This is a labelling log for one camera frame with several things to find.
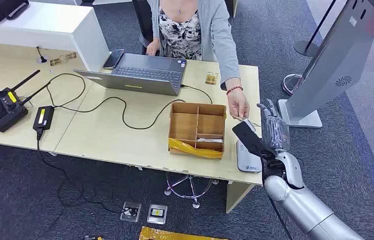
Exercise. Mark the chrome round base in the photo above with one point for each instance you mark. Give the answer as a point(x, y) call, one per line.
point(289, 84)

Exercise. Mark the chrome stool base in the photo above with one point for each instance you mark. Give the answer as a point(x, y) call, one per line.
point(192, 193)

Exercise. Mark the black stanchion pole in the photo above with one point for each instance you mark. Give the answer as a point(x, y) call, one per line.
point(306, 49)

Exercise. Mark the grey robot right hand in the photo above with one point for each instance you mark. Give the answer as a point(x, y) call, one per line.
point(274, 136)

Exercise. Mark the long gold card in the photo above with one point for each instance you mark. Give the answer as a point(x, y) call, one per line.
point(62, 59)

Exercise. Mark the person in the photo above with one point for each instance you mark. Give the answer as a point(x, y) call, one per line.
point(213, 30)

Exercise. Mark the gold card packet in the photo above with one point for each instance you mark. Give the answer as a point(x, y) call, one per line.
point(211, 78)

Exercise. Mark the yellow tape strip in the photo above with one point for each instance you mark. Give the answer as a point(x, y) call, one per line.
point(187, 149)

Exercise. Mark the gold ID card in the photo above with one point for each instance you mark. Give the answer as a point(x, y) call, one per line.
point(238, 117)

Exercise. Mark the white card reader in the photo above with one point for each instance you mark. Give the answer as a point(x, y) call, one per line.
point(246, 163)

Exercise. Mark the white raised counter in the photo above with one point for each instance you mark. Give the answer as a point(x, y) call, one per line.
point(41, 23)

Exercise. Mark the black remote controller with antennas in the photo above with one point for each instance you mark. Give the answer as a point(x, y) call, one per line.
point(3, 112)

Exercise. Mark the floor socket with plug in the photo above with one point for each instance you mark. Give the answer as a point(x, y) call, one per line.
point(130, 212)

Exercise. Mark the yellow taped cardboard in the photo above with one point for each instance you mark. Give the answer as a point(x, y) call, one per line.
point(173, 235)

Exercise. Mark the grey laptop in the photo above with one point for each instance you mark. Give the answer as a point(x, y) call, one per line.
point(140, 82)

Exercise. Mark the metal floor socket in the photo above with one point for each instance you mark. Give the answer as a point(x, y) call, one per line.
point(157, 214)

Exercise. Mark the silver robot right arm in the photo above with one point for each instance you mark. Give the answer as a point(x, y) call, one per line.
point(306, 205)

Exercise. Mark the black smartphone with case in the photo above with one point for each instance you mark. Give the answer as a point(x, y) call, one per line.
point(114, 59)

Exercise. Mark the black power adapter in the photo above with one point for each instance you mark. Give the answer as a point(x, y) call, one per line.
point(43, 117)

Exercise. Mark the person's left hand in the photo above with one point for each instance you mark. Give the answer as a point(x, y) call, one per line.
point(239, 104)

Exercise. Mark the person's right hand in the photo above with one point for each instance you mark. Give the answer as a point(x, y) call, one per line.
point(153, 47)

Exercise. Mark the small black antenna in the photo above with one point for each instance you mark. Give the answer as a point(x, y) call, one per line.
point(42, 59)

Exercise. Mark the grey kiosk stand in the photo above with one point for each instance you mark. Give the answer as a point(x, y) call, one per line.
point(332, 59)

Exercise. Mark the light wooden desk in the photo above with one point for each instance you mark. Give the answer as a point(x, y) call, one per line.
point(107, 142)

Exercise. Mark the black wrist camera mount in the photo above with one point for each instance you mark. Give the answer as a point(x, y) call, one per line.
point(248, 137)

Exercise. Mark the wooden divided box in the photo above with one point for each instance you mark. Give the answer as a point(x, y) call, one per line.
point(183, 126)

